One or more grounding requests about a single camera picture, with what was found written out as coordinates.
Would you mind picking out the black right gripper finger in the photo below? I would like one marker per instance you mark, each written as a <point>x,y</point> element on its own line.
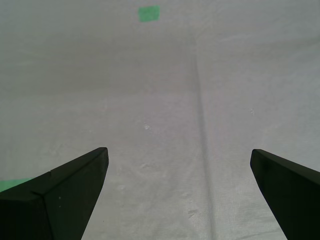
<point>295,195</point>
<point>62,205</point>

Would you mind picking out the long green tape strip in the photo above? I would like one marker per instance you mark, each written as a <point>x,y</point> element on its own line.
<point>10,183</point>

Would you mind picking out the white table cover sheet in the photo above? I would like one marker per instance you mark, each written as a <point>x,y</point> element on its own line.
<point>175,100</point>

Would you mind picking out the small green tape mark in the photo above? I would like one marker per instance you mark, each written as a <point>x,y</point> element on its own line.
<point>149,13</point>

